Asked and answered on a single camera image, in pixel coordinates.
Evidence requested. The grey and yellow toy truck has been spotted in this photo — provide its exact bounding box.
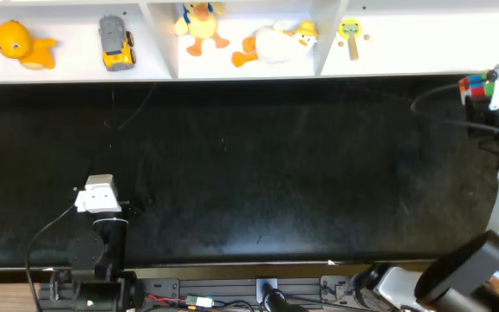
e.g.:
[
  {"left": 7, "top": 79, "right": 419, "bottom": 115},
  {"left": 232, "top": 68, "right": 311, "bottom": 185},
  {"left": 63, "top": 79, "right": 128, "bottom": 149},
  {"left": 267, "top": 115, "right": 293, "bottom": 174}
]
[{"left": 98, "top": 15, "right": 138, "bottom": 73}]

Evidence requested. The yellow rubber duck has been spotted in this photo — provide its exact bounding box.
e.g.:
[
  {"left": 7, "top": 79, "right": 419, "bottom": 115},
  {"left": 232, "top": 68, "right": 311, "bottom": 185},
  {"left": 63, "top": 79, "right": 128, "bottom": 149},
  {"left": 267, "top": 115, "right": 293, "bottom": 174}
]
[{"left": 0, "top": 19, "right": 57, "bottom": 71}]

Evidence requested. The yellow rattle drum toy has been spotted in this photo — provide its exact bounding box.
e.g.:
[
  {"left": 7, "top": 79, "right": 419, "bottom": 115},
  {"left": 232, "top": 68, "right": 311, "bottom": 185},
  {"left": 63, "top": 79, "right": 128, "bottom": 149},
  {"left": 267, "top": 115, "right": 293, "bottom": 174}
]
[{"left": 337, "top": 17, "right": 372, "bottom": 62}]

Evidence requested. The many-coloured puzzle cube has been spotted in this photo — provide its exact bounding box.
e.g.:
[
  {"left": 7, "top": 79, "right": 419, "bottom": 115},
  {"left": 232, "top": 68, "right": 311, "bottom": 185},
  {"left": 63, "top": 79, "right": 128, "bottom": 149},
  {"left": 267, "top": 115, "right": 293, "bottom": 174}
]
[{"left": 457, "top": 71, "right": 496, "bottom": 106}]

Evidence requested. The white shelf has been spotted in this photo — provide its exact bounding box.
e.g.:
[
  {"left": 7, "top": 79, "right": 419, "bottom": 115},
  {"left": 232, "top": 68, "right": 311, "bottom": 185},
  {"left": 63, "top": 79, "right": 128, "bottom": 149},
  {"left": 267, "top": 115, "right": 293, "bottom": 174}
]
[{"left": 0, "top": 0, "right": 499, "bottom": 86}]

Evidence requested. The white plush duck yellow hat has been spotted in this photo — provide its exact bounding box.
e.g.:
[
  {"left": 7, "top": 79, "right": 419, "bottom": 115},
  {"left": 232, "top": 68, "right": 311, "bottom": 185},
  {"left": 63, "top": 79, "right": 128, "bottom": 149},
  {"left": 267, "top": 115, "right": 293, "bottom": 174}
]
[{"left": 230, "top": 18, "right": 320, "bottom": 68}]

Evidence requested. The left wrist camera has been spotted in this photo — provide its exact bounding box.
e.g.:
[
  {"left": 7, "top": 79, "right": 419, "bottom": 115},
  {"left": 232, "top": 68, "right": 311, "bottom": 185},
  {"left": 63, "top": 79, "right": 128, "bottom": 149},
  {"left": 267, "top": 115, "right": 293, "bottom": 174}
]
[{"left": 75, "top": 174, "right": 123, "bottom": 214}]

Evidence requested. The mounting rail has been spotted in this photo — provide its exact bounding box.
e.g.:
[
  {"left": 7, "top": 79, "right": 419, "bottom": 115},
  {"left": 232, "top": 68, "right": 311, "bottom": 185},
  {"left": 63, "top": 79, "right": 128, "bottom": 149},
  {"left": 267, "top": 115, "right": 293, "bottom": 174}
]
[{"left": 139, "top": 275, "right": 363, "bottom": 312}]

